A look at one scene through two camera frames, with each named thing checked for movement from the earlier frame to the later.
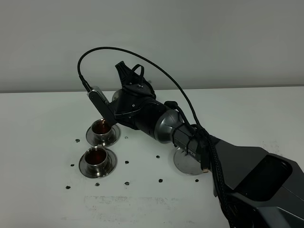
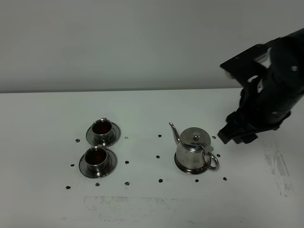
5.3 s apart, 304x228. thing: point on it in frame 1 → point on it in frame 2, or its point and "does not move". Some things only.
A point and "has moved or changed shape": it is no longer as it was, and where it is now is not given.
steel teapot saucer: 186,164 does not move
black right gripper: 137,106 → 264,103
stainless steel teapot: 117,95 has moved or changed shape
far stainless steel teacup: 101,131 does not move
